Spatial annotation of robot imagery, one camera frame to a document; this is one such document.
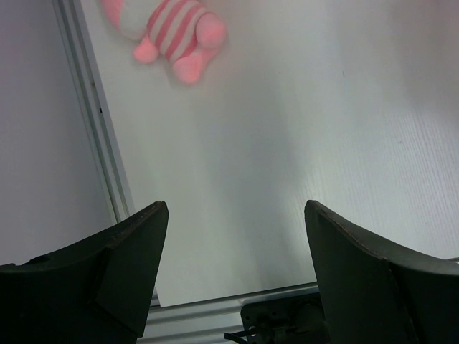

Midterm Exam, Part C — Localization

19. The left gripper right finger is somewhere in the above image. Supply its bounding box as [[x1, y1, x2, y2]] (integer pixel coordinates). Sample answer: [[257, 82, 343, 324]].
[[304, 200, 458, 343]]

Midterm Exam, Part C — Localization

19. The light pink striped plush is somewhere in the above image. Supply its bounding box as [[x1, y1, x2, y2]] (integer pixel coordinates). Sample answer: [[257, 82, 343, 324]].
[[100, 0, 227, 85]]

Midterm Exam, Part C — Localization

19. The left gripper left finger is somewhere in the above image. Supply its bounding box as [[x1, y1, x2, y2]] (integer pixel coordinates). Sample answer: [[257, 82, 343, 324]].
[[1, 201, 169, 343]]

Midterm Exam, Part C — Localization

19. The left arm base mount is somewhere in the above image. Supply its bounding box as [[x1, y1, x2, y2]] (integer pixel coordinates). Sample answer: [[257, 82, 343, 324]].
[[224, 292, 331, 344]]

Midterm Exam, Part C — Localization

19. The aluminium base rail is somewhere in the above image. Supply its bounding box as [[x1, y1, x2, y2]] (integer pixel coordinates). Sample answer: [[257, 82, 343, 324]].
[[52, 1, 318, 343]]

